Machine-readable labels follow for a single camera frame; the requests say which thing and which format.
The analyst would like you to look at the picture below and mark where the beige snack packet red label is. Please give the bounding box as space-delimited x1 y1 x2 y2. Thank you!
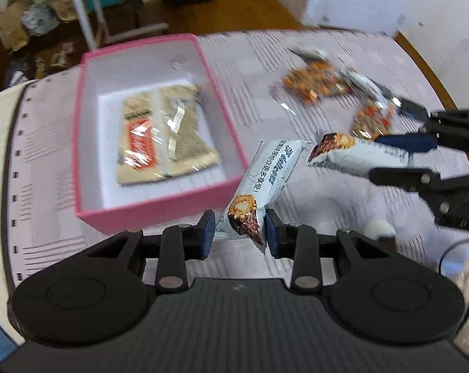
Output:
116 83 223 185

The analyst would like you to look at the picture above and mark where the white metal rack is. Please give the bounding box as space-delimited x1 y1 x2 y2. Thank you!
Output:
69 0 170 52

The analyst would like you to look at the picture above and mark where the pink cardboard box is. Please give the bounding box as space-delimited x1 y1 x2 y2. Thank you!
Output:
75 33 251 236

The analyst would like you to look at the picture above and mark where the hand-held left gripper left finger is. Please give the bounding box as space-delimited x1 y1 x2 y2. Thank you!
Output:
88 210 216 294

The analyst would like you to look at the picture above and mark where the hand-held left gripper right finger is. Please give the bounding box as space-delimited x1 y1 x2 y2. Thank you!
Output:
265 209 394 292

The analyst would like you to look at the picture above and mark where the striped bed blanket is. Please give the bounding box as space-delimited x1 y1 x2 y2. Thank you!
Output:
2 29 469 319

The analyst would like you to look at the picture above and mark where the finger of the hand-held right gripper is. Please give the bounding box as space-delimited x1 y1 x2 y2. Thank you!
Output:
374 98 441 155
368 166 439 196

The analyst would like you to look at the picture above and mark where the clear-wrapped nut bar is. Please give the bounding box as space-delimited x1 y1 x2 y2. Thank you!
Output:
349 74 402 140
271 48 359 105

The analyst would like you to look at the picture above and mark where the small white brown snack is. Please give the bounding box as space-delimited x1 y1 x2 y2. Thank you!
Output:
364 218 397 242

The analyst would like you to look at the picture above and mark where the white chocolate snack bar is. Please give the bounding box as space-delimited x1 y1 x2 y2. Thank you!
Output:
215 140 315 247
306 132 412 177

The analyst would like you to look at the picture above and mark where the black cable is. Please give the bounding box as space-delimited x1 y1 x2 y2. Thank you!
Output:
437 240 469 276

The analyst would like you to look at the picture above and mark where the pile of clothes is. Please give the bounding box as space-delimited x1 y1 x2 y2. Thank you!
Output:
0 0 82 94

